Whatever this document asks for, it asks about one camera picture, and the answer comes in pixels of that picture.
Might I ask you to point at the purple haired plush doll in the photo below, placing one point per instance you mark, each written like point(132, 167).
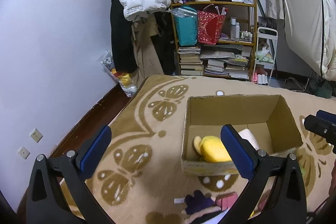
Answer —
point(206, 209)

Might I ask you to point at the red gift bag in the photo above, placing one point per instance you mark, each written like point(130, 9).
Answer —
point(210, 24)

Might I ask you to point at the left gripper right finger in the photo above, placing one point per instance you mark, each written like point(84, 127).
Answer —
point(286, 202)

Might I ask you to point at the wooden bookshelf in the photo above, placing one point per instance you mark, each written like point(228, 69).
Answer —
point(232, 56)

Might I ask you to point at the black hanging coat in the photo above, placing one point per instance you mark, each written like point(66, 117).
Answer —
point(122, 46)

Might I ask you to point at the wall outlet lower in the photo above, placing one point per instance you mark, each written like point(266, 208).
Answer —
point(24, 152)

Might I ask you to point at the yellow plush toy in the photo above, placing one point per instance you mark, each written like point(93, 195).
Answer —
point(211, 149)

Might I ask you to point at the plastic bag on floor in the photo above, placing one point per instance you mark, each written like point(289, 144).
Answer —
point(124, 79)

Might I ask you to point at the teal bag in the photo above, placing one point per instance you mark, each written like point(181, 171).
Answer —
point(186, 24)

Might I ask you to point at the white rolling cart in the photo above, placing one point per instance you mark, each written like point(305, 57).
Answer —
point(265, 56)

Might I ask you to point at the wall outlet upper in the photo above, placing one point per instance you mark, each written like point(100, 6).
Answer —
point(36, 135)

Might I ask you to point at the stack of books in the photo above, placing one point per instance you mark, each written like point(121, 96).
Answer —
point(190, 63)

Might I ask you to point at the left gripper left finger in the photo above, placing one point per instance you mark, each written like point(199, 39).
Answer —
point(45, 200)

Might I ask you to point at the wall outlet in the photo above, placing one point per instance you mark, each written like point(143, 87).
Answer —
point(24, 152)
point(36, 135)

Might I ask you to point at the beige patterned carpet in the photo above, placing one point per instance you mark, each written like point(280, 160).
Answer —
point(166, 145)

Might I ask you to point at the cream duvet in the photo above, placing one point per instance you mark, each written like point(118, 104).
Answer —
point(310, 33)

